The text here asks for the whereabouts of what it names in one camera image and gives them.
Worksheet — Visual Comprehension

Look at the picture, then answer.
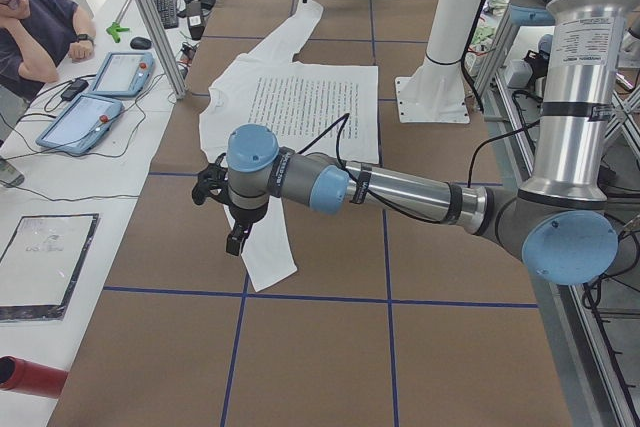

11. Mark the aluminium side frame rail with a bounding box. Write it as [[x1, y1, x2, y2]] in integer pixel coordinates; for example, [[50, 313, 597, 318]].
[[479, 21, 640, 427]]

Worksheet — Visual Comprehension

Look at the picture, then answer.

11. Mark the lower blue teach pendant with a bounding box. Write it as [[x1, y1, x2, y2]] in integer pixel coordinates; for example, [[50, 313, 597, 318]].
[[36, 94, 124, 155]]

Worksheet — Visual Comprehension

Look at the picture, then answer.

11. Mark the green plastic tool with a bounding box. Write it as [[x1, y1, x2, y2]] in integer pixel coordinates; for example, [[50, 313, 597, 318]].
[[106, 22, 130, 43]]

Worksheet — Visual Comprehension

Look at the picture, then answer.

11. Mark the black computer mouse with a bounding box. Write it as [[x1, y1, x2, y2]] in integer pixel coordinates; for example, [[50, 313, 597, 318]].
[[129, 36, 152, 50]]

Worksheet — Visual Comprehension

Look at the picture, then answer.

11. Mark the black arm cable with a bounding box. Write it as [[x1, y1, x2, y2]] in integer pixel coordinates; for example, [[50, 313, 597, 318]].
[[297, 113, 544, 223]]

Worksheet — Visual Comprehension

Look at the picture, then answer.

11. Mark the blue teach pendant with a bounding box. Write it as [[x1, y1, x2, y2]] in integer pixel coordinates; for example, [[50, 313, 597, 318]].
[[36, 94, 124, 155], [89, 51, 155, 98]]

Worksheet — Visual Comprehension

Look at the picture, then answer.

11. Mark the seated person dark shirt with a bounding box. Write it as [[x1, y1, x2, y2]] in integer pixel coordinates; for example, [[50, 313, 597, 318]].
[[0, 0, 97, 188]]

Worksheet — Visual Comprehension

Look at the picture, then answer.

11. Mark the red cylinder bottle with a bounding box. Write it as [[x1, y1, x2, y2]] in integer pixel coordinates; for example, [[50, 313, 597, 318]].
[[1, 356, 68, 399]]

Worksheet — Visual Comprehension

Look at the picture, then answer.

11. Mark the aluminium frame post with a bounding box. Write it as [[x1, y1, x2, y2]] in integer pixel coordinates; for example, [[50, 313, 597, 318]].
[[135, 0, 186, 100]]

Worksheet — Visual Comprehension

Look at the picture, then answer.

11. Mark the white long-sleeve printed shirt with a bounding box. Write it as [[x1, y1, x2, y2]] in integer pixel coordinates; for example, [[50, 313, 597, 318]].
[[198, 0, 380, 293]]

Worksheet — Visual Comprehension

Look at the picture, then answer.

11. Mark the upper blue teach pendant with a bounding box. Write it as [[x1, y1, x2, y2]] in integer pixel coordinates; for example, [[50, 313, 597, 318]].
[[89, 51, 155, 98]]

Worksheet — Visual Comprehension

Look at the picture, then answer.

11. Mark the black keyboard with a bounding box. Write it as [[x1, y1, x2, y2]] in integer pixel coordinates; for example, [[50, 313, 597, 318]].
[[152, 0, 179, 29]]

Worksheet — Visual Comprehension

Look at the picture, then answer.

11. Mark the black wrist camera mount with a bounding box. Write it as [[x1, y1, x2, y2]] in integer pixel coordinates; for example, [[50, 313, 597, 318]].
[[191, 153, 231, 206]]

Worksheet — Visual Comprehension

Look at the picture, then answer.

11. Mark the black power adapter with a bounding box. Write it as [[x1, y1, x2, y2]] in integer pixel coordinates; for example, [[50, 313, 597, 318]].
[[60, 78, 89, 102]]

